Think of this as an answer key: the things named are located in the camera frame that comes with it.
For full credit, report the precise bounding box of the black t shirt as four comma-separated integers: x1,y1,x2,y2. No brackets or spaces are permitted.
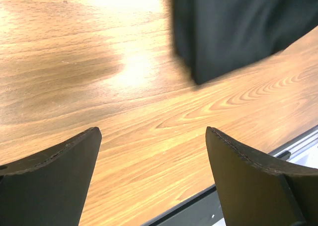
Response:
172,0,318,85

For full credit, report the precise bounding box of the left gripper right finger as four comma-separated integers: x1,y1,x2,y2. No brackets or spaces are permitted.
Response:
206,127,318,226

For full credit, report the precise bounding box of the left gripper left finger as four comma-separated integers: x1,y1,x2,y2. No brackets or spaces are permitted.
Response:
0,127,102,226

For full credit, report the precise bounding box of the aluminium frame rail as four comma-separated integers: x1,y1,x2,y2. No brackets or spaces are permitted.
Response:
269,126,318,168

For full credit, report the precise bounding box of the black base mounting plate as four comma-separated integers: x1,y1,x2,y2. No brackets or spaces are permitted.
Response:
141,150,291,226

